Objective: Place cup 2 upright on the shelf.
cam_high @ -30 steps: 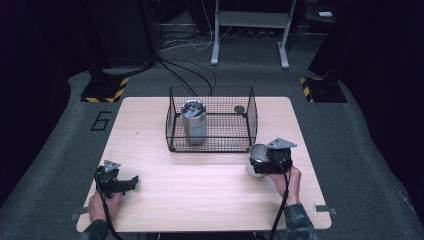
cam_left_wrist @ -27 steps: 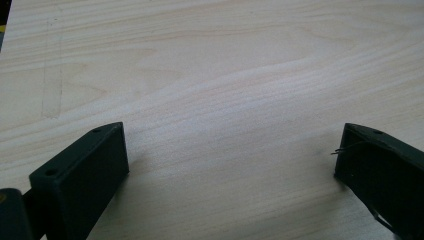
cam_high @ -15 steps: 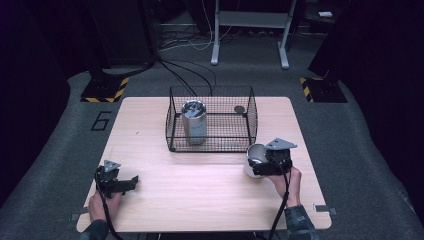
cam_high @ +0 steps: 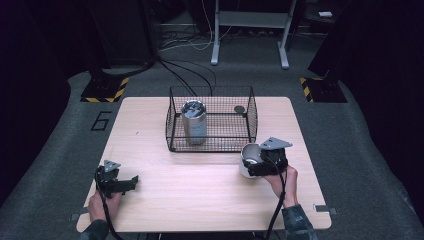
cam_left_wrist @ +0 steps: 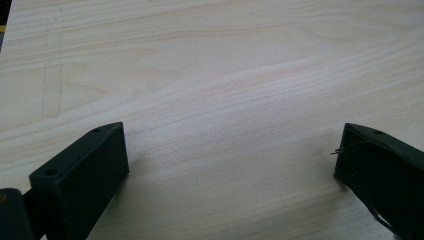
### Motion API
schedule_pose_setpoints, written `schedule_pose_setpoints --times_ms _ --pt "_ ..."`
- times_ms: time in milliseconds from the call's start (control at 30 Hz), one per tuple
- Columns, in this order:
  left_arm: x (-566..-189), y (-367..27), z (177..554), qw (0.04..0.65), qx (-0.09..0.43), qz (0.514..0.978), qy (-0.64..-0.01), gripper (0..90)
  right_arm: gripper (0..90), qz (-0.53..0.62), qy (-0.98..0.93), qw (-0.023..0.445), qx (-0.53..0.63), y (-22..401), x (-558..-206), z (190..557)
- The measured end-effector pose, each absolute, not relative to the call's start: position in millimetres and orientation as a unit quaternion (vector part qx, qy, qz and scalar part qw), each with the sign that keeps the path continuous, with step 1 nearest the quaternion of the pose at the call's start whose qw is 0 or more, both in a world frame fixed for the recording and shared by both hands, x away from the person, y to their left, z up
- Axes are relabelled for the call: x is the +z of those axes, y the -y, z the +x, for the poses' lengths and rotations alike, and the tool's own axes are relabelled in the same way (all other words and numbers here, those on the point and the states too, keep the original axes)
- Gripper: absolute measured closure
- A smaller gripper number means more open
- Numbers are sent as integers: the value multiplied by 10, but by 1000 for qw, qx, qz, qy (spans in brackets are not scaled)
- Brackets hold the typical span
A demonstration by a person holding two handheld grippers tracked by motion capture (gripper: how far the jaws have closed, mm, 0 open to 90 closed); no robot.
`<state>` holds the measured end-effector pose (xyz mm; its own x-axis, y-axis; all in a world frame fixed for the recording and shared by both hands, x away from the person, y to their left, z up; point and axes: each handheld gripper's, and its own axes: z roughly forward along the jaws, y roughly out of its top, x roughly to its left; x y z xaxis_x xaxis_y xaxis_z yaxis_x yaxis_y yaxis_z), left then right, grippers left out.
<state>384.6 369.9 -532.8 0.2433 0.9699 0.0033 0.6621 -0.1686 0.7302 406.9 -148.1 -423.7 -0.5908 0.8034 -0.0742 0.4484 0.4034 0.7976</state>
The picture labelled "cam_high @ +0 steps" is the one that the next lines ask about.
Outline black wire basket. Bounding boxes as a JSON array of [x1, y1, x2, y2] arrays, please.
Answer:
[[165, 85, 259, 154]]

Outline grey metal table bracket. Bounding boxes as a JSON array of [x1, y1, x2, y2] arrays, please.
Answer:
[[69, 207, 90, 222], [312, 203, 338, 216]]

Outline stainless steel tumbler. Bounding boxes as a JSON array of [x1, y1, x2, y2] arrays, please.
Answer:
[[180, 99, 208, 146]]

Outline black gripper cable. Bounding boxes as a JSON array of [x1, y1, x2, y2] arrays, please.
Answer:
[[264, 155, 288, 240], [95, 166, 125, 240]]

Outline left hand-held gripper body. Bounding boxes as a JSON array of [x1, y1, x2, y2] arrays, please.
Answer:
[[94, 159, 128, 198]]

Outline white cup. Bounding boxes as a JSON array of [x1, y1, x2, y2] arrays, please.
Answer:
[[238, 142, 265, 180]]

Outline white floor cable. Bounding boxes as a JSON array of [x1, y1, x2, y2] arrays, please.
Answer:
[[159, 0, 235, 52]]

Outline person's left hand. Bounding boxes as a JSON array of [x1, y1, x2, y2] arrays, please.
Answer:
[[87, 192, 123, 223]]

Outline dark curtain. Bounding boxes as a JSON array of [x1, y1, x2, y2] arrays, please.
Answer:
[[307, 0, 424, 214], [0, 0, 98, 208]]

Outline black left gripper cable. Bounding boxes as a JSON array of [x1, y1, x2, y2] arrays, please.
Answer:
[[95, 166, 125, 240]]

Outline white metal stand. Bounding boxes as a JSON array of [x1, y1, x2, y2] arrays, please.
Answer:
[[210, 0, 298, 70]]

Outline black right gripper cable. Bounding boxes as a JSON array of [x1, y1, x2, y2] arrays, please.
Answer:
[[264, 155, 288, 240]]

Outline black cabinet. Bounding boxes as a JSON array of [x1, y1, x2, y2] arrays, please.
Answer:
[[84, 0, 158, 69]]

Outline black floor cables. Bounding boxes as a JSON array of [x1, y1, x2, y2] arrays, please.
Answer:
[[157, 57, 218, 98]]

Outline person's right hand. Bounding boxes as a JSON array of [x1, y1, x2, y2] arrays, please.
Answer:
[[263, 165, 299, 208]]

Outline black yellow striped stand base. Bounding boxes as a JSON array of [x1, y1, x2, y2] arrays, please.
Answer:
[[298, 76, 348, 104], [80, 76, 130, 104]]

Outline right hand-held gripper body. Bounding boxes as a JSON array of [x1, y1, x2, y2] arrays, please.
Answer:
[[259, 136, 294, 177]]

